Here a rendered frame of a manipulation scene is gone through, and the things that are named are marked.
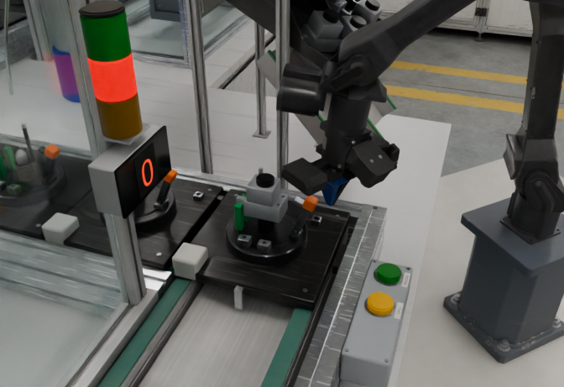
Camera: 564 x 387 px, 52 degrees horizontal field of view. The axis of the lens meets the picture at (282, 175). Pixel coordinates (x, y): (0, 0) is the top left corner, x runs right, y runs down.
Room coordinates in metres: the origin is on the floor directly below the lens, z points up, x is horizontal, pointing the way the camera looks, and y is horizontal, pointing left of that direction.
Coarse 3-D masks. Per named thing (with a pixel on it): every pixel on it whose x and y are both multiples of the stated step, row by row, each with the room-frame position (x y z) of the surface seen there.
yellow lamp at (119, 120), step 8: (136, 96) 0.63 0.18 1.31; (104, 104) 0.61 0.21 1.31; (112, 104) 0.61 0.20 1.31; (120, 104) 0.61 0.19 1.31; (128, 104) 0.62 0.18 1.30; (136, 104) 0.63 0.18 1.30; (104, 112) 0.61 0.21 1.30; (112, 112) 0.61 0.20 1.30; (120, 112) 0.61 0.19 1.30; (128, 112) 0.62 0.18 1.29; (136, 112) 0.63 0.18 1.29; (104, 120) 0.62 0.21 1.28; (112, 120) 0.61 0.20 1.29; (120, 120) 0.61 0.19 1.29; (128, 120) 0.62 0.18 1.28; (136, 120) 0.63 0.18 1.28; (104, 128) 0.62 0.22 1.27; (112, 128) 0.61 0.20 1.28; (120, 128) 0.61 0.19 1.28; (128, 128) 0.62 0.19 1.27; (136, 128) 0.62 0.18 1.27; (112, 136) 0.61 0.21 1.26; (120, 136) 0.61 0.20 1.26; (128, 136) 0.62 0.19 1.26
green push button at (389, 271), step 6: (384, 264) 0.71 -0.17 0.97; (390, 264) 0.71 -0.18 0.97; (378, 270) 0.69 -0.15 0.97; (384, 270) 0.69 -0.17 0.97; (390, 270) 0.69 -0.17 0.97; (396, 270) 0.69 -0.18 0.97; (378, 276) 0.69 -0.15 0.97; (384, 276) 0.68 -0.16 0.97; (390, 276) 0.68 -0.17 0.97; (396, 276) 0.68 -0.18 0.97; (384, 282) 0.68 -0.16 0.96; (390, 282) 0.67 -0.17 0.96; (396, 282) 0.68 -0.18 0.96
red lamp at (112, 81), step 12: (120, 60) 0.62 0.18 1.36; (132, 60) 0.64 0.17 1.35; (96, 72) 0.62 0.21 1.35; (108, 72) 0.61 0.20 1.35; (120, 72) 0.62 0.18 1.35; (132, 72) 0.63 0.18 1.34; (96, 84) 0.62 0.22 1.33; (108, 84) 0.61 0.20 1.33; (120, 84) 0.62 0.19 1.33; (132, 84) 0.63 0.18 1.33; (96, 96) 0.62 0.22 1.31; (108, 96) 0.61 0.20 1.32; (120, 96) 0.61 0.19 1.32; (132, 96) 0.63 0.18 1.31
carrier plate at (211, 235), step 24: (240, 192) 0.92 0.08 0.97; (216, 216) 0.84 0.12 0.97; (312, 216) 0.84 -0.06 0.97; (336, 216) 0.84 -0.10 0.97; (192, 240) 0.77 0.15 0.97; (216, 240) 0.77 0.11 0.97; (312, 240) 0.77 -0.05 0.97; (336, 240) 0.77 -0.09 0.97; (216, 264) 0.71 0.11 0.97; (240, 264) 0.71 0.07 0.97; (288, 264) 0.71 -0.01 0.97; (312, 264) 0.71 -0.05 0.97; (264, 288) 0.66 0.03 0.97; (288, 288) 0.66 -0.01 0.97; (312, 288) 0.66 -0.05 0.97
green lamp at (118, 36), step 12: (84, 24) 0.62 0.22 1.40; (96, 24) 0.61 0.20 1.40; (108, 24) 0.61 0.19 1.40; (120, 24) 0.62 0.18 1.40; (84, 36) 0.62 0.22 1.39; (96, 36) 0.61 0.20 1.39; (108, 36) 0.61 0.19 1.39; (120, 36) 0.62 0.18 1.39; (96, 48) 0.61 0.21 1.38; (108, 48) 0.61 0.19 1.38; (120, 48) 0.62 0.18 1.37; (96, 60) 0.62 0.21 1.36; (108, 60) 0.61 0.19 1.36
